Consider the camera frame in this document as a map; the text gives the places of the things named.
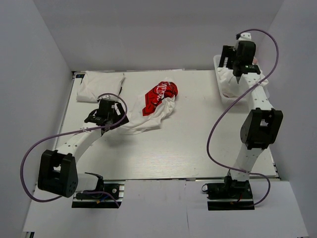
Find white plastic laundry basket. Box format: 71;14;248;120
213;55;274;108

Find folded white t-shirt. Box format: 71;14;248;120
76;71;125;103

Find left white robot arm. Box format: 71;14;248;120
38;99;129;198

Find crumpled white t-shirt in basket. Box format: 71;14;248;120
217;67;269;98

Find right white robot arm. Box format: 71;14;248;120
219;40;283;198

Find white Coca-Cola print t-shirt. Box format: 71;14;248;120
118;77;178;135

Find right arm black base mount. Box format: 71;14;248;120
202;182;255;211

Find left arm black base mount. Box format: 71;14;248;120
71;181;125;209

